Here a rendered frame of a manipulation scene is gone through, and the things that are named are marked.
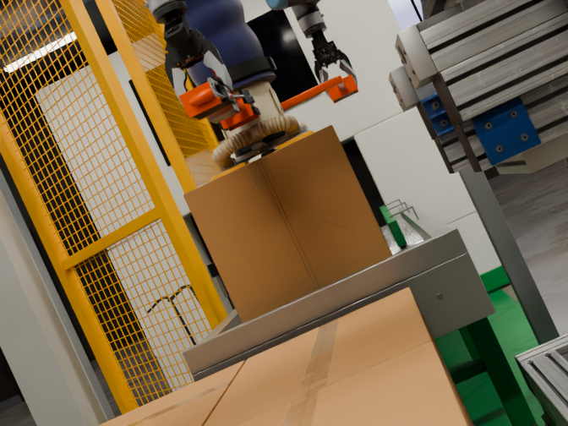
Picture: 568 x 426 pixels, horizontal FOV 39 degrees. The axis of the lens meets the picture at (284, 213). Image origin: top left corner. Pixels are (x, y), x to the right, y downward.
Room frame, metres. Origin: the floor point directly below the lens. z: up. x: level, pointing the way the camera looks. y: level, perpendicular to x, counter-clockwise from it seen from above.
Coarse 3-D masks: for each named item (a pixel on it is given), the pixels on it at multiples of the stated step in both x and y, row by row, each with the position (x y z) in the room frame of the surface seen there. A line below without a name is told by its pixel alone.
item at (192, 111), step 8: (200, 88) 1.60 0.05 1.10; (208, 88) 1.60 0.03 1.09; (184, 96) 1.61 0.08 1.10; (192, 96) 1.60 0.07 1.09; (184, 104) 1.61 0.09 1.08; (208, 104) 1.60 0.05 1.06; (216, 104) 1.60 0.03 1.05; (224, 104) 1.63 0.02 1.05; (192, 112) 1.61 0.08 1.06; (200, 112) 1.60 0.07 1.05; (208, 112) 1.64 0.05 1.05
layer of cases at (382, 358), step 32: (352, 320) 1.66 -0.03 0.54; (384, 320) 1.50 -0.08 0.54; (416, 320) 1.36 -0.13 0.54; (288, 352) 1.63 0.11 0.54; (320, 352) 1.47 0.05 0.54; (352, 352) 1.34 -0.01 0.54; (384, 352) 1.23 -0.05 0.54; (416, 352) 1.14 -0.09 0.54; (192, 384) 1.81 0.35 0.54; (224, 384) 1.62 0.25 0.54; (256, 384) 1.46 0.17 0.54; (288, 384) 1.33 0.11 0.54; (320, 384) 1.22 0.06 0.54; (352, 384) 1.13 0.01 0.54; (384, 384) 1.05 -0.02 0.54; (416, 384) 0.98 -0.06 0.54; (448, 384) 0.93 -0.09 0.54; (128, 416) 1.78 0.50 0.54; (160, 416) 1.59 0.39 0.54; (192, 416) 1.44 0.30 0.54; (224, 416) 1.31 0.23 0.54; (256, 416) 1.21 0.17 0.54; (288, 416) 1.12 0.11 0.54; (320, 416) 1.04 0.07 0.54; (352, 416) 0.97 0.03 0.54; (384, 416) 0.91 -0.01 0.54; (416, 416) 0.86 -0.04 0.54; (448, 416) 0.81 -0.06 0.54
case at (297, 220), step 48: (336, 144) 1.93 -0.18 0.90; (192, 192) 1.97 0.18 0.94; (240, 192) 1.96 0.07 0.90; (288, 192) 1.95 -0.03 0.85; (336, 192) 1.94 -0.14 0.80; (240, 240) 1.96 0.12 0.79; (288, 240) 1.95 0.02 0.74; (336, 240) 1.94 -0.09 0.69; (384, 240) 1.93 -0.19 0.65; (240, 288) 1.96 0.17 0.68; (288, 288) 1.96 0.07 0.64
